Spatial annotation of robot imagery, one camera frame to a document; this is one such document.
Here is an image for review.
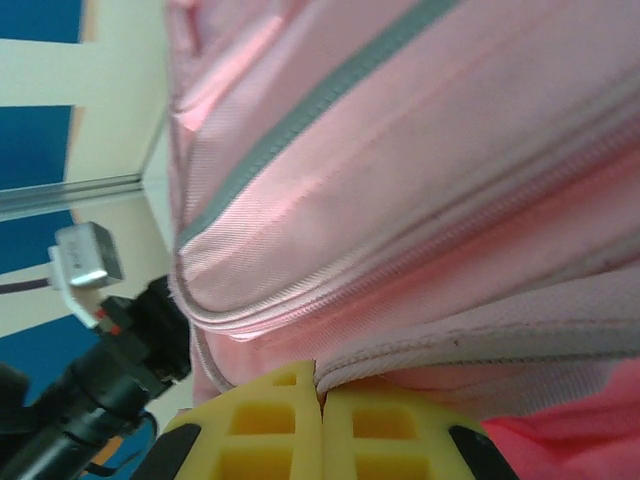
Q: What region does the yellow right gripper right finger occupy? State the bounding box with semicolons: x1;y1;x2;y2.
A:
322;385;521;480

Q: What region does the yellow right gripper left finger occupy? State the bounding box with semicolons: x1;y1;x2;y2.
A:
158;359;325;480

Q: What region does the pink student backpack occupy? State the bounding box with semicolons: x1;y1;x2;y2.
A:
163;0;640;480

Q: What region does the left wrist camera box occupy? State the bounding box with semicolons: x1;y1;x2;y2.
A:
47;219;126;329

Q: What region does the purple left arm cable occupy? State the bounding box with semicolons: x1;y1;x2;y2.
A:
0;278;54;297

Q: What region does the aluminium frame post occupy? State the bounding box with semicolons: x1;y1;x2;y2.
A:
0;169;151;224

